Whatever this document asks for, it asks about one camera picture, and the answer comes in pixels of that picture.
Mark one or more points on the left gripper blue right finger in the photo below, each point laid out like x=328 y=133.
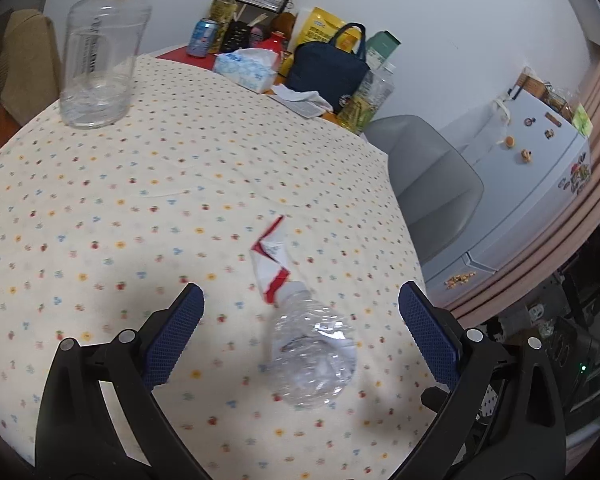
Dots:
x=434 y=333

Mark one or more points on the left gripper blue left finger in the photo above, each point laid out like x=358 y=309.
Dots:
x=166 y=333

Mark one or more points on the crushed clear plastic bottle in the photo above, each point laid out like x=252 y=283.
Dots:
x=313 y=352

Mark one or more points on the red torn snack wrapper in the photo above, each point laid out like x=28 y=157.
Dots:
x=270 y=260

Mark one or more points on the floral cream tablecloth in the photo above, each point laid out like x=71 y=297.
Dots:
x=98 y=228

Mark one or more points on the grey upholstered chair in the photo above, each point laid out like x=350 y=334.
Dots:
x=437 y=191

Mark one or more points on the white refrigerator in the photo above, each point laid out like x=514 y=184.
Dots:
x=532 y=162

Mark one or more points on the tall bottle with green label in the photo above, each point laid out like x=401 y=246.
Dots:
x=374 y=90

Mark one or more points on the white papers on table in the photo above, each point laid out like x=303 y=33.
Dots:
x=308 y=104

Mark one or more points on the blue white tissue box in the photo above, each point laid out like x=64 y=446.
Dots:
x=254 y=69

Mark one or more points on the navy blue lunch bag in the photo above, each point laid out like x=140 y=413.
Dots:
x=333 y=73

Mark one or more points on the brown wooden chair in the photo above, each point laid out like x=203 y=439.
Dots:
x=29 y=68

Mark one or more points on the green tall box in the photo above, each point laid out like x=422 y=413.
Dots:
x=380 y=47

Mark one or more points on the blue drink can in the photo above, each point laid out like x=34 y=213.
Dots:
x=202 y=38

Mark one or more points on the red white ceramic jar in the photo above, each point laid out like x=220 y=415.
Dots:
x=275 y=43

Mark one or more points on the large clear water jug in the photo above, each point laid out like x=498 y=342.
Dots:
x=101 y=46

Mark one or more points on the yellow jar with lid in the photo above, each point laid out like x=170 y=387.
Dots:
x=222 y=12

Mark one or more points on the yellow snack bag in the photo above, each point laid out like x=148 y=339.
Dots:
x=320 y=25

